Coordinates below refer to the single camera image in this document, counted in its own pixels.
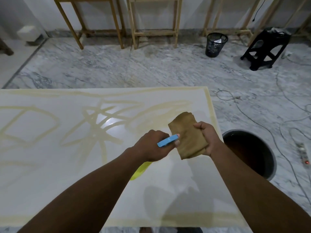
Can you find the person's right hand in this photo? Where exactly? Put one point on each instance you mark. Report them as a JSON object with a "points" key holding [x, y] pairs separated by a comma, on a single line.
{"points": [[210, 138]]}

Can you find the person's left hand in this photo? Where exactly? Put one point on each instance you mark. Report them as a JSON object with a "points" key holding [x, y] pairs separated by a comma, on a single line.
{"points": [[148, 148]]}

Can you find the person's left fingers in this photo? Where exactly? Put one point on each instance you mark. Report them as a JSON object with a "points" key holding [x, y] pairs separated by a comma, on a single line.
{"points": [[175, 144]]}

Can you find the person's right thumb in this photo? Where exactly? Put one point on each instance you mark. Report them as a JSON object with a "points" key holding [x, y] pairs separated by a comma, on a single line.
{"points": [[199, 125]]}

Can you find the yellow spray bottle blue nozzle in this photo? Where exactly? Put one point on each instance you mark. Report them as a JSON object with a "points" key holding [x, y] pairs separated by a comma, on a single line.
{"points": [[167, 140]]}

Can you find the brown cloth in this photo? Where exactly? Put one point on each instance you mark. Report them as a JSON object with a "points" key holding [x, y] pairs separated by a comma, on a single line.
{"points": [[187, 138]]}

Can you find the person's right forearm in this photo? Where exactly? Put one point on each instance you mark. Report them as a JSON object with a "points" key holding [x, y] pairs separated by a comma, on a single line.
{"points": [[257, 198]]}

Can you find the person's left forearm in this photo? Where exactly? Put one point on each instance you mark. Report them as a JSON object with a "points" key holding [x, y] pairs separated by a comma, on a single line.
{"points": [[85, 198]]}

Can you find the grey bucket of dirty water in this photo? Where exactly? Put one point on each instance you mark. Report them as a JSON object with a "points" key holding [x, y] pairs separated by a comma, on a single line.
{"points": [[250, 150]]}

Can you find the black mesh waste bin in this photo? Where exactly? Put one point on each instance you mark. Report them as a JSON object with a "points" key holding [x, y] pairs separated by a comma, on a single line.
{"points": [[213, 49]]}

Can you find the crumpled paper trash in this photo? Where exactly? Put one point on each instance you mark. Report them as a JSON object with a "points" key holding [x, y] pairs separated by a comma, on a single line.
{"points": [[218, 41]]}

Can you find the white power strip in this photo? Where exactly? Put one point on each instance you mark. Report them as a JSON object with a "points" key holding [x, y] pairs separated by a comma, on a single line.
{"points": [[303, 152]]}

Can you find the black plastic stool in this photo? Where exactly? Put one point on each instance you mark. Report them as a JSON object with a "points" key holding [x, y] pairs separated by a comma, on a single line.
{"points": [[272, 43]]}

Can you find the white rag on stool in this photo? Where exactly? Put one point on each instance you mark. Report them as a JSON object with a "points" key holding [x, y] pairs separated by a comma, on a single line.
{"points": [[279, 31]]}

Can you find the white box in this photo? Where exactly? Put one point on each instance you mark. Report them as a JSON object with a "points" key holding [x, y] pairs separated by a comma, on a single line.
{"points": [[28, 33]]}

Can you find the dark wooden furniture leg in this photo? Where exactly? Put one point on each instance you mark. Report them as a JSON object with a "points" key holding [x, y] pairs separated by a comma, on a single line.
{"points": [[6, 49]]}

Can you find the wide wooden table frame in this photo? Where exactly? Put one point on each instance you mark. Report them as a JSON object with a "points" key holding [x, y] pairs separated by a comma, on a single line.
{"points": [[243, 30]]}

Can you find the light wooden table frame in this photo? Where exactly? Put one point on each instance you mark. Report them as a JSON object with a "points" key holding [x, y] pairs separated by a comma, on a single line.
{"points": [[132, 26]]}

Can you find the wooden frame with slanted legs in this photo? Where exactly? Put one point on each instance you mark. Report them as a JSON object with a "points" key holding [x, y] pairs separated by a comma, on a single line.
{"points": [[303, 25]]}

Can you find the dark wooden table frame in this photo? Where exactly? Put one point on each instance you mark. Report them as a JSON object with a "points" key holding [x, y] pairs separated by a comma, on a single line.
{"points": [[68, 24]]}

